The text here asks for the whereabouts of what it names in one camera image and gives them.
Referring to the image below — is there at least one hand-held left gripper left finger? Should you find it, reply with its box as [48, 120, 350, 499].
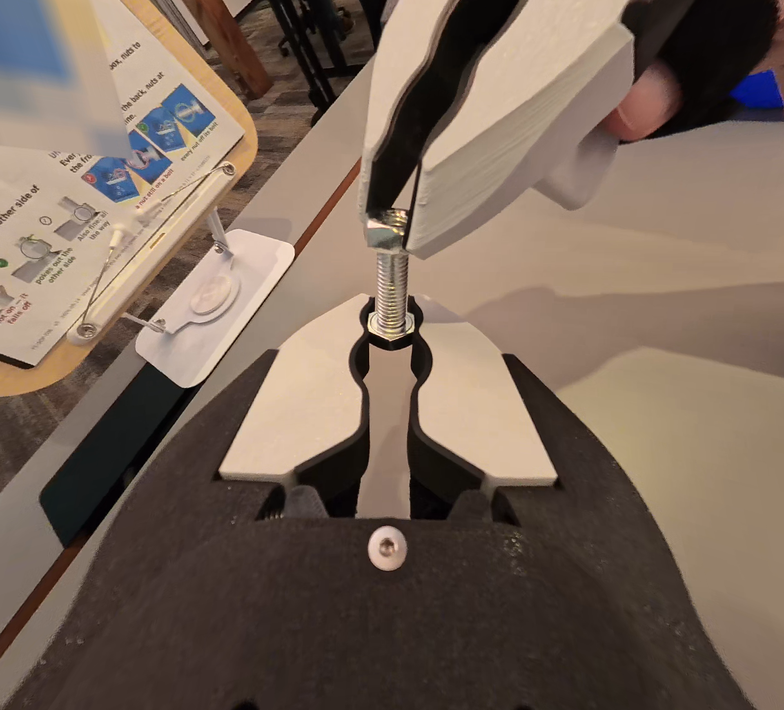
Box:
[218, 293, 372, 487]

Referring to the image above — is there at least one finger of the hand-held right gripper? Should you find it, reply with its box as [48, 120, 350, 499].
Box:
[406, 0, 682, 261]
[360, 0, 547, 219]

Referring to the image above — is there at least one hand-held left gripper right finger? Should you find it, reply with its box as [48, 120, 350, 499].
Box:
[408, 293, 559, 488]

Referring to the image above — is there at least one steel hex bolt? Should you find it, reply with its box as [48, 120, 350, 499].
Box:
[366, 249, 420, 351]

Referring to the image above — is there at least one steel hex nut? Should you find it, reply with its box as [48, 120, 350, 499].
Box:
[363, 206, 412, 252]

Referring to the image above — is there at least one person's right hand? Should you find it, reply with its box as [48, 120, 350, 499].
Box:
[602, 56, 686, 142]

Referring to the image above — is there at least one black metal stand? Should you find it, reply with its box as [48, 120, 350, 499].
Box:
[228, 0, 370, 118]

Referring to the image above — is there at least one white stand base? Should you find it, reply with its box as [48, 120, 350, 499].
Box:
[122, 214, 296, 389]

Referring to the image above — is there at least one white page holder bar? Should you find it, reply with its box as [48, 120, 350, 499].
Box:
[66, 161, 236, 346]

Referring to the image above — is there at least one printed instruction sheet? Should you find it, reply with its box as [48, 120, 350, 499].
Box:
[0, 0, 246, 368]

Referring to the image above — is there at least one brown wooden post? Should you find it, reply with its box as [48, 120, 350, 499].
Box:
[136, 0, 274, 101]

